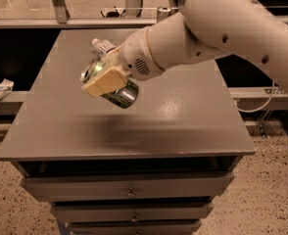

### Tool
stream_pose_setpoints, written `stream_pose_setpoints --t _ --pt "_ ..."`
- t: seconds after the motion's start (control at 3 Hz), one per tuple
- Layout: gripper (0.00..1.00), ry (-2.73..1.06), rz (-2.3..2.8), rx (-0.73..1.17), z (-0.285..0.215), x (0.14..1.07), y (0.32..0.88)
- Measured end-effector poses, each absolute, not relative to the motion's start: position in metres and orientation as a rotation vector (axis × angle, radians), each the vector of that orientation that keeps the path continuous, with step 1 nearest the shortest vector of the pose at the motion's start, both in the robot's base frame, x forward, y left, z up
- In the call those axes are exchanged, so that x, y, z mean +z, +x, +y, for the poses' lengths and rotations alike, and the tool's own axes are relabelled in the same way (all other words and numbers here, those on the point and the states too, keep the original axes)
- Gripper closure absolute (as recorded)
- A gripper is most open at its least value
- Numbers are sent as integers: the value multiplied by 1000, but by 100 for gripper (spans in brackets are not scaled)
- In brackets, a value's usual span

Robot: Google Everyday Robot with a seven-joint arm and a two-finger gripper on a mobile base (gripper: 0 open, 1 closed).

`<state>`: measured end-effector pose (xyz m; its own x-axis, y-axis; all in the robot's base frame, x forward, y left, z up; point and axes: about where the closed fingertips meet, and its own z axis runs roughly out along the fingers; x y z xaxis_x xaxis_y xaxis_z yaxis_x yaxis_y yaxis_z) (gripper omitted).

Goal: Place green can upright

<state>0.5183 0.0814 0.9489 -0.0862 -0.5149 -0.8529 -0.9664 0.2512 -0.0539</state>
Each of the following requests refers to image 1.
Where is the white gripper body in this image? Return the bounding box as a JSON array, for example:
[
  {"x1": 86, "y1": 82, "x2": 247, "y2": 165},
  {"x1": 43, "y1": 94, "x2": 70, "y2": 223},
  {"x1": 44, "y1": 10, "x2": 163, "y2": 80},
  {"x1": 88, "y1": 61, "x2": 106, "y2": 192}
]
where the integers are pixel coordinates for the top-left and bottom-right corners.
[{"x1": 119, "y1": 27, "x2": 165, "y2": 80}]

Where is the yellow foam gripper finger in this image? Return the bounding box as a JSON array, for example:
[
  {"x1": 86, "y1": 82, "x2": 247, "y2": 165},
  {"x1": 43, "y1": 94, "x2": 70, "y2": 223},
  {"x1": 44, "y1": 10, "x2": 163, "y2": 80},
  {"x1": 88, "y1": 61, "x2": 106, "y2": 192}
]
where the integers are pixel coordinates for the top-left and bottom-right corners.
[
  {"x1": 81, "y1": 66, "x2": 130, "y2": 97},
  {"x1": 95, "y1": 47, "x2": 120, "y2": 66}
]

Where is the green soda can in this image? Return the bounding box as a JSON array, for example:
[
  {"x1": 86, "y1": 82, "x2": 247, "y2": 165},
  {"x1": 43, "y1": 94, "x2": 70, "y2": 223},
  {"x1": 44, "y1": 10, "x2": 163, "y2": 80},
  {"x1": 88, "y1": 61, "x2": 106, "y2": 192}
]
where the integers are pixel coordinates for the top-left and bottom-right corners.
[{"x1": 80, "y1": 60, "x2": 139, "y2": 109}]

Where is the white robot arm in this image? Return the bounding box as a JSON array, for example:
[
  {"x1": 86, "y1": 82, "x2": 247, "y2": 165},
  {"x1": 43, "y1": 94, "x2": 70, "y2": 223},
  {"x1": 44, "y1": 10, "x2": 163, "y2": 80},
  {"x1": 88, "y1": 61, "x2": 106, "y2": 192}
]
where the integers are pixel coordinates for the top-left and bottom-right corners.
[{"x1": 81, "y1": 0, "x2": 288, "y2": 97}]

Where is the silver blue energy drink can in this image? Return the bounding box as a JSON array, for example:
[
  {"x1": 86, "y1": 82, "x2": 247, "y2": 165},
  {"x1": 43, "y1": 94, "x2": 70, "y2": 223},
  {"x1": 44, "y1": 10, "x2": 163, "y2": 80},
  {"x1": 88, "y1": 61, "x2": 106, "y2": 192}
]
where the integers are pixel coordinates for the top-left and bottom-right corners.
[{"x1": 157, "y1": 6, "x2": 177, "y2": 22}]

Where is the clear plastic water bottle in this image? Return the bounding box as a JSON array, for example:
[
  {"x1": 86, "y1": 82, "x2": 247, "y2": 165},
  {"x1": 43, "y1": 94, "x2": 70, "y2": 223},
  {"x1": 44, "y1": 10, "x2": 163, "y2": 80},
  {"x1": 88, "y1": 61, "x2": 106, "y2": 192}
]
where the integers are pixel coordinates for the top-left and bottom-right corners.
[{"x1": 92, "y1": 38, "x2": 117, "y2": 58}]

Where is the grey metal railing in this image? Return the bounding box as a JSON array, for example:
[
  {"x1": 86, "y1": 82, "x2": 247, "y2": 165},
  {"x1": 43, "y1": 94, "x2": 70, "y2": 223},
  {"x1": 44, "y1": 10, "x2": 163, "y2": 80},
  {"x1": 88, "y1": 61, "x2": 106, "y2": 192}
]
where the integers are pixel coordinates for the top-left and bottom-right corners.
[{"x1": 0, "y1": 0, "x2": 288, "y2": 29}]

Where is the grey drawer cabinet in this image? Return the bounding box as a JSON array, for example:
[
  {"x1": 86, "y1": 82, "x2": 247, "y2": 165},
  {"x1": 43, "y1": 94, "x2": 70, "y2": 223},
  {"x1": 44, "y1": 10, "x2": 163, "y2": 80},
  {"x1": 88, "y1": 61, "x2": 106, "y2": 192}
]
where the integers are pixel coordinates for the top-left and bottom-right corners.
[{"x1": 0, "y1": 27, "x2": 257, "y2": 235}]

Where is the top grey drawer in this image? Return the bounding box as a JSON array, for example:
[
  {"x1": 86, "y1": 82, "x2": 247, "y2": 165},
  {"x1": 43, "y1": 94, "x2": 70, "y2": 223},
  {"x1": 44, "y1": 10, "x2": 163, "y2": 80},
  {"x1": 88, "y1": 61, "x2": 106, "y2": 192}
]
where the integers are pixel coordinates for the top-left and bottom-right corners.
[{"x1": 21, "y1": 172, "x2": 234, "y2": 202}]

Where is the grey drawer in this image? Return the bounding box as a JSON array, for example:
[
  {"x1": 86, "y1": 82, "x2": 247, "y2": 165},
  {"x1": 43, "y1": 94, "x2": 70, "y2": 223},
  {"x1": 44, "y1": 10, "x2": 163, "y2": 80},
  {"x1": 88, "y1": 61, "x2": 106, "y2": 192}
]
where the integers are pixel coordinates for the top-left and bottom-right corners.
[
  {"x1": 71, "y1": 219, "x2": 201, "y2": 235},
  {"x1": 21, "y1": 172, "x2": 234, "y2": 202},
  {"x1": 51, "y1": 203, "x2": 214, "y2": 223}
]

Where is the middle grey drawer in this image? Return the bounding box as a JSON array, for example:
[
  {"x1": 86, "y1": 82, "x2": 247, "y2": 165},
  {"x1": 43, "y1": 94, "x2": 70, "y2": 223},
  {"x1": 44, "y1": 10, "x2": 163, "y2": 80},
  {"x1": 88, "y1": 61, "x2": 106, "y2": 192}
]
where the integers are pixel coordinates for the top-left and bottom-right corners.
[{"x1": 51, "y1": 203, "x2": 214, "y2": 223}]

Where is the bottom grey drawer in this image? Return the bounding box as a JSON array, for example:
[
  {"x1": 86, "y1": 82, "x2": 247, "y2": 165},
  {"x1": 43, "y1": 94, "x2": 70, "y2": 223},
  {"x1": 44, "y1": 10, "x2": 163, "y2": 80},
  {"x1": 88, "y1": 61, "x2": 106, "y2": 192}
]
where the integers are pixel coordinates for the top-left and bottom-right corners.
[{"x1": 71, "y1": 219, "x2": 201, "y2": 235}]

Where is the white cable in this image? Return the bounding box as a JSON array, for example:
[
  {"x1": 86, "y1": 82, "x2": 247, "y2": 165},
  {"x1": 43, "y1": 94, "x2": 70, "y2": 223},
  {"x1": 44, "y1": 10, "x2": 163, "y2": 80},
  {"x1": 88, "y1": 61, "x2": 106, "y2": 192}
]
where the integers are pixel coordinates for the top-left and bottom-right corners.
[{"x1": 234, "y1": 78, "x2": 276, "y2": 114}]

